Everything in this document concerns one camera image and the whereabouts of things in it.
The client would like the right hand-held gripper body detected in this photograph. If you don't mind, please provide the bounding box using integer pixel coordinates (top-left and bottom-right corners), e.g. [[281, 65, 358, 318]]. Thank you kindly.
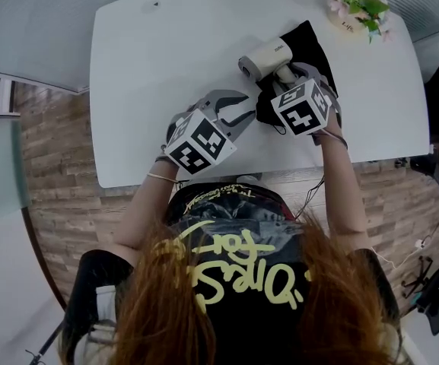
[[271, 62, 343, 147]]

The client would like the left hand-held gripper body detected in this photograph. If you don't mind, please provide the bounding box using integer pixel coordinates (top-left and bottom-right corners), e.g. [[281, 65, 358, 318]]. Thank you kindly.
[[164, 88, 243, 176]]

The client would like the black cloth bag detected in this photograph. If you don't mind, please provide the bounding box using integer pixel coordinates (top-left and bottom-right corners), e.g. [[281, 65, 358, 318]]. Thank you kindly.
[[255, 20, 344, 135]]

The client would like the beige hair dryer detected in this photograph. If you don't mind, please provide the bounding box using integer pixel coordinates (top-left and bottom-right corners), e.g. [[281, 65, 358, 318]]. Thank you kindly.
[[237, 38, 300, 85]]

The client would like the person's right forearm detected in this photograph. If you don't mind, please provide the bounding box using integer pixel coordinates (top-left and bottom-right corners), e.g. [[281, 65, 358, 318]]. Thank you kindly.
[[315, 119, 369, 236]]

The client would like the person's left forearm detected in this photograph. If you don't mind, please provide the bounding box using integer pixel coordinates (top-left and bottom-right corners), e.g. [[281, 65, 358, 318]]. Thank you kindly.
[[110, 160, 183, 261]]

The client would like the pink flower pot plant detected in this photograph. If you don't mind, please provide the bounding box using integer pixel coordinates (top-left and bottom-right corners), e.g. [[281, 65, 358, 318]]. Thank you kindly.
[[324, 0, 393, 45]]

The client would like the black printed t-shirt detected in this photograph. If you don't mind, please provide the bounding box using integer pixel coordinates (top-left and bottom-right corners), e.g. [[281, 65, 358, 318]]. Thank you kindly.
[[59, 182, 402, 365]]

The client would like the black mesh office chair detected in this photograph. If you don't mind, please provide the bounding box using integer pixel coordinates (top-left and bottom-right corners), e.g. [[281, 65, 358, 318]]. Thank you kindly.
[[400, 255, 439, 338]]

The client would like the black tripod stand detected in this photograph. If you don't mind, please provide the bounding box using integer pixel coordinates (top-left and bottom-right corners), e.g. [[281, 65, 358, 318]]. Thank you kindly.
[[24, 319, 68, 365]]

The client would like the black wrist hair tie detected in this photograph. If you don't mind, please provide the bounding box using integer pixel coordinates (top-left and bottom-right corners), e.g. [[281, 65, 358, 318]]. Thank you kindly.
[[312, 129, 349, 151]]

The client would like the thin gold bracelet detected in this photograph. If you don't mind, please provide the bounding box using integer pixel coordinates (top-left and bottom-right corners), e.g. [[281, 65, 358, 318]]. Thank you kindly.
[[145, 171, 180, 185]]

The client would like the black cable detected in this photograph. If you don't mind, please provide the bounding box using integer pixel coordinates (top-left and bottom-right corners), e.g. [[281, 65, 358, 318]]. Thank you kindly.
[[293, 173, 326, 221]]

